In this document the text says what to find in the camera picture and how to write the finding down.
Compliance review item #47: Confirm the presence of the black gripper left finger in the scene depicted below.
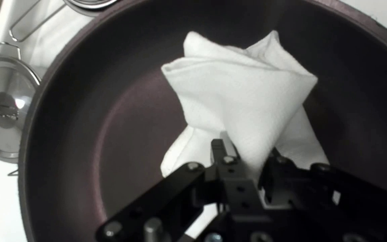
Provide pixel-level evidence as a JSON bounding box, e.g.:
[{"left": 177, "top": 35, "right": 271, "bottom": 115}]
[{"left": 95, "top": 132, "right": 265, "bottom": 242}]

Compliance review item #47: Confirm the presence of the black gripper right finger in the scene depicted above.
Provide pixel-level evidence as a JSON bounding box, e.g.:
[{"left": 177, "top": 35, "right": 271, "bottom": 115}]
[{"left": 260, "top": 152, "right": 387, "bottom": 242}]

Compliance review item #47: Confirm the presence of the white towel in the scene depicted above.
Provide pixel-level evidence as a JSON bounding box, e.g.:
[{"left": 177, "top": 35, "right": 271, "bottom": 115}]
[{"left": 158, "top": 30, "right": 331, "bottom": 181}]

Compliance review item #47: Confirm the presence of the steel pot lid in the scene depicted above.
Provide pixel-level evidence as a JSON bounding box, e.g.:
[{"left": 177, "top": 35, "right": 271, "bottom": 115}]
[{"left": 0, "top": 57, "right": 42, "bottom": 166}]

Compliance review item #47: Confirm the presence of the dark frying pan black handle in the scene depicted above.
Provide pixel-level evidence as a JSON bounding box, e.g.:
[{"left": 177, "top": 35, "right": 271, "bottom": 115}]
[{"left": 17, "top": 0, "right": 387, "bottom": 242}]

